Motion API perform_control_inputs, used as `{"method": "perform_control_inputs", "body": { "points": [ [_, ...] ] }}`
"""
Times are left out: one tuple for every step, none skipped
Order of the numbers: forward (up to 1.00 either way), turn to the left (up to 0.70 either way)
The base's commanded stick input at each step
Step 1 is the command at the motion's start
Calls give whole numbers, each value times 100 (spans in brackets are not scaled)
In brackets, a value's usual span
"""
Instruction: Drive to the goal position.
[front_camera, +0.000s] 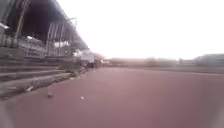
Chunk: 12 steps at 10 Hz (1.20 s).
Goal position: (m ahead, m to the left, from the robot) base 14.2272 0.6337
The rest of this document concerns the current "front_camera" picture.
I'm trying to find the grandstand building with roof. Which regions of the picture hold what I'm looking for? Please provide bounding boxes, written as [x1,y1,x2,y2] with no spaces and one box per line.
[0,0,105,68]

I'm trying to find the grey concrete terrace steps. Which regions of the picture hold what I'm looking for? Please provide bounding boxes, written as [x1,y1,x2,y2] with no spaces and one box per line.
[0,46,88,100]

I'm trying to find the row of distant trees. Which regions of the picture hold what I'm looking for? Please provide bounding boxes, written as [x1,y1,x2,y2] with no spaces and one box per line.
[108,56,198,69]

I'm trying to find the reddish brown track surface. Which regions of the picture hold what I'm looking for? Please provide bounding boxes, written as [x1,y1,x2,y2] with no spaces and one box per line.
[0,67,224,128]

